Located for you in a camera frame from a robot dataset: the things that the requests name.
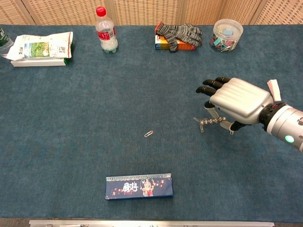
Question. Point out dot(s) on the orange blue white box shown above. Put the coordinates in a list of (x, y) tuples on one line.
[(163, 45)]

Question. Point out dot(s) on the blue printed long box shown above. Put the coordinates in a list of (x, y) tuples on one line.
[(139, 188)]

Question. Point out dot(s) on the clear jar of binder clips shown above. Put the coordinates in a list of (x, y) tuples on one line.
[(226, 35)]

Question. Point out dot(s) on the clear bottle green label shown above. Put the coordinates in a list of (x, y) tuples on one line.
[(4, 42)]

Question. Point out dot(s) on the white flat box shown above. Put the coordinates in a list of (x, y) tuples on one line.
[(35, 62)]

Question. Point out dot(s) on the white crumpled snack bag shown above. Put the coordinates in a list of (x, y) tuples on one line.
[(42, 46)]

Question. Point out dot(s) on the clear bottle red cap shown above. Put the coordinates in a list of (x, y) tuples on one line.
[(106, 35)]

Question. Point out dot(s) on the grey striped knit glove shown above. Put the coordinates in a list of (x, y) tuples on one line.
[(180, 35)]

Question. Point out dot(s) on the woven folding screen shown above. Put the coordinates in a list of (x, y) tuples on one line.
[(146, 11)]

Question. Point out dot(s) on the aluminium table rail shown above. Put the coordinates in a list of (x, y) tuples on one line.
[(151, 223)]

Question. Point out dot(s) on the magnetic bead rod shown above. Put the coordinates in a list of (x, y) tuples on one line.
[(211, 121)]

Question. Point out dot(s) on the green packet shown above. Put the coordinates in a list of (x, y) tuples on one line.
[(67, 62)]

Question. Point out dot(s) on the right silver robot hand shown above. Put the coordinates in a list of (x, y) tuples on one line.
[(239, 101)]

